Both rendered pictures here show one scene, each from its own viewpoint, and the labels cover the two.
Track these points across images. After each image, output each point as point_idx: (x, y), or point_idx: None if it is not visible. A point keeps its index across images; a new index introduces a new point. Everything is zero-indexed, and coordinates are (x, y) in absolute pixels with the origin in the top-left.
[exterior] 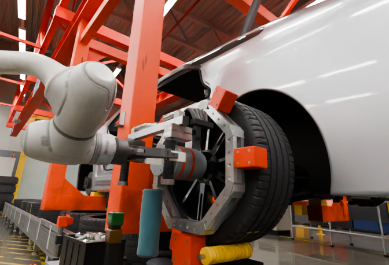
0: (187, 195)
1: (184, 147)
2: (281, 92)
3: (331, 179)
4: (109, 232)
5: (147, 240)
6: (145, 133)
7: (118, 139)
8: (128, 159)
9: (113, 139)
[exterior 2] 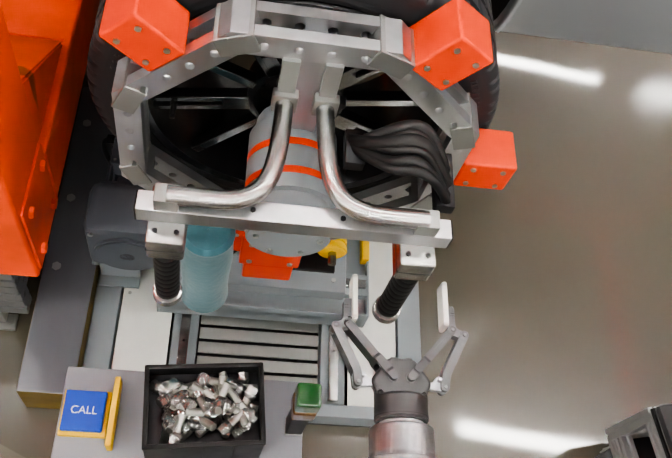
0: (218, 140)
1: (315, 157)
2: None
3: (510, 12)
4: (313, 416)
5: (222, 293)
6: (261, 229)
7: (421, 413)
8: None
9: (432, 431)
